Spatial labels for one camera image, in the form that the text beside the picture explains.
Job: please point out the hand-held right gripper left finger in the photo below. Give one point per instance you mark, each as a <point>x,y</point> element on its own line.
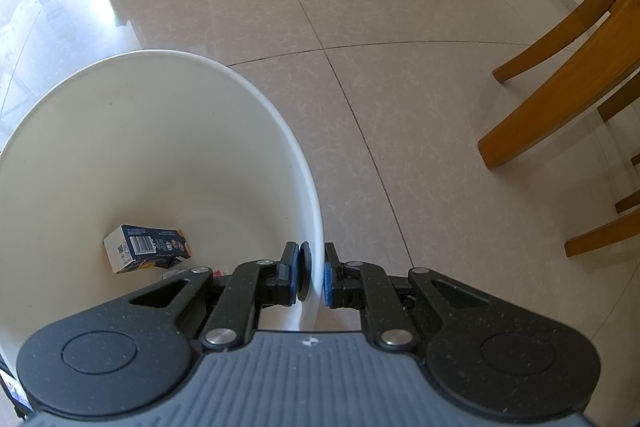
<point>290,277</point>

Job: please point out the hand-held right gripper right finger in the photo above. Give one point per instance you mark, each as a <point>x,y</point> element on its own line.
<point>328,289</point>

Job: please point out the blue drink carton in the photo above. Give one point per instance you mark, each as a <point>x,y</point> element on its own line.
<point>150,244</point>

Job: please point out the white plastic trash bin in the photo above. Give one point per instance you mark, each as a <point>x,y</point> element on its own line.
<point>150,147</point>

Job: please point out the wooden chair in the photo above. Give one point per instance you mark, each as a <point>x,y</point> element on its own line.
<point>560,97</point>

